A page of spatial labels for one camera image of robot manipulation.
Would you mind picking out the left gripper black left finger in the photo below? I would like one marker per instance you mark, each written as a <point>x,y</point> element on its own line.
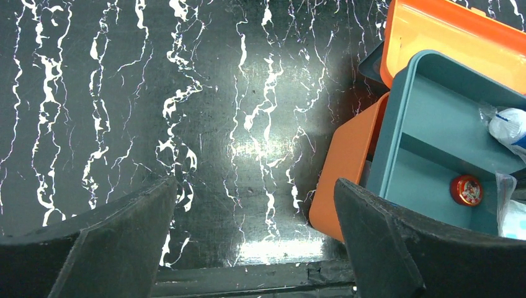
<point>110,251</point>

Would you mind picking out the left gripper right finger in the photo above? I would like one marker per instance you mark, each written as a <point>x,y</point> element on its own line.
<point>396,252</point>

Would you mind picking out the small red round cap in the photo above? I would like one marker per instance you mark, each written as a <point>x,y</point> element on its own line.
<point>466,190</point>

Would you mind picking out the teal bandage packet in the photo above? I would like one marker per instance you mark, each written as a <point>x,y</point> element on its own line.
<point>510,213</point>

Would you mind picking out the teal divided tray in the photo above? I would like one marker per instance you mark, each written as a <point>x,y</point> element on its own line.
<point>432,132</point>

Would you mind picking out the small blue capped bottle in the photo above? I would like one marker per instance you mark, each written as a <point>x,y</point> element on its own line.
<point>507,126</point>

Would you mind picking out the orange medicine box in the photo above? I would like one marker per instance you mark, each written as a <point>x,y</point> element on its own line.
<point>491,47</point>

